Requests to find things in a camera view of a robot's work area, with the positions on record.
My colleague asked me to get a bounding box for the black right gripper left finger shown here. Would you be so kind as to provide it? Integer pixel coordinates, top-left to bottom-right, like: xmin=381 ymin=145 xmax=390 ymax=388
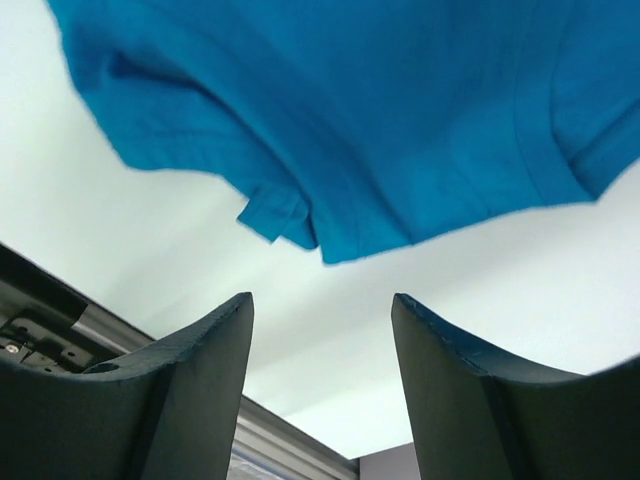
xmin=1 ymin=293 xmax=254 ymax=479

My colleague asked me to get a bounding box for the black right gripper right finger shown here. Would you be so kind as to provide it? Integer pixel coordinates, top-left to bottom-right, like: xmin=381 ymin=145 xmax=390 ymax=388
xmin=391 ymin=294 xmax=639 ymax=479

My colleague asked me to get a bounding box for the blue t-shirt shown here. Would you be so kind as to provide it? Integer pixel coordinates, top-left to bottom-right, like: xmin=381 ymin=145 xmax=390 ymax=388
xmin=49 ymin=1 xmax=639 ymax=264

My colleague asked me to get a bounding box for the aluminium front rail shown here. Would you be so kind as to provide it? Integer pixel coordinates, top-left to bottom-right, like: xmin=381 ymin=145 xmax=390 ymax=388
xmin=72 ymin=305 xmax=360 ymax=480

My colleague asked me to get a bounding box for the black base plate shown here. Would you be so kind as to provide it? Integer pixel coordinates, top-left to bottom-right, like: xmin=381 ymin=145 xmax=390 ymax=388
xmin=1 ymin=245 xmax=153 ymax=373

